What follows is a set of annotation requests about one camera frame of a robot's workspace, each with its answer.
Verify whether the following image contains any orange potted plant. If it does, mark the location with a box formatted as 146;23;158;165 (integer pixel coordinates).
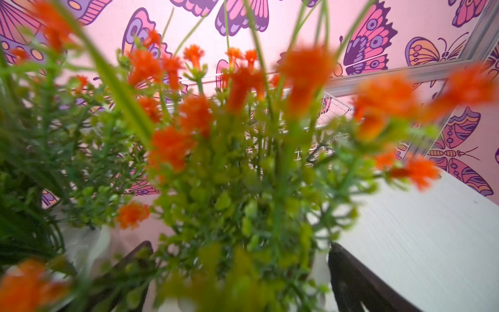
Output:
89;0;499;312
1;1;157;311

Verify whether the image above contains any white two-tier rack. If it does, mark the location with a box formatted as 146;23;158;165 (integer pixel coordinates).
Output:
339;173;498;311

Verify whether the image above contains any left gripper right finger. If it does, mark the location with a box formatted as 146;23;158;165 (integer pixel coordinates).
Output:
328;243;420;311

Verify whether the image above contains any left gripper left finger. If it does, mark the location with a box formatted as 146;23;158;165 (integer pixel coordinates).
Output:
58;240;154;311

